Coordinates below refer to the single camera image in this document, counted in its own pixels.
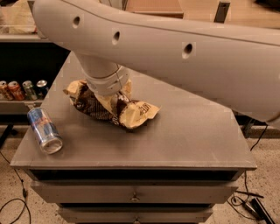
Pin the metal bracket right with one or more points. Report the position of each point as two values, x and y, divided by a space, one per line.
222 11

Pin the grey drawer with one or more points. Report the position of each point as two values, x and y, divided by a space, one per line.
135 215
91 192

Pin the brown chip bag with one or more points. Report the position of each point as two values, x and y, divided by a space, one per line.
130 114

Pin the white orange plastic bag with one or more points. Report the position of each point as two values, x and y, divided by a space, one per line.
16 17

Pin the orange soda can left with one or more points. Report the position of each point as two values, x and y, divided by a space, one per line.
4 90

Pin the blue silver redbull can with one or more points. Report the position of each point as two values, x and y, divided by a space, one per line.
45 131

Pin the grey upper drawer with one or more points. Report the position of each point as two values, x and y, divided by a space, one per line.
91 192

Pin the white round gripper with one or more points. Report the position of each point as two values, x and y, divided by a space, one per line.
108 85

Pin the blue soda can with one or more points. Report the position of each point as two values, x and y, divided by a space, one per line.
42 88

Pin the red soda can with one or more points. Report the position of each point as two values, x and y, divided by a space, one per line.
16 90

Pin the black power adapter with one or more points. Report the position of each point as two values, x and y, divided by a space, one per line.
257 209

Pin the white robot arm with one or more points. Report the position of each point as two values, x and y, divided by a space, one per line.
236 66

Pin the green silver soda can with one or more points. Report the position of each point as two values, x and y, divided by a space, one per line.
29 90

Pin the grey lower drawer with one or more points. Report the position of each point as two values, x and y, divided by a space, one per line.
135 215

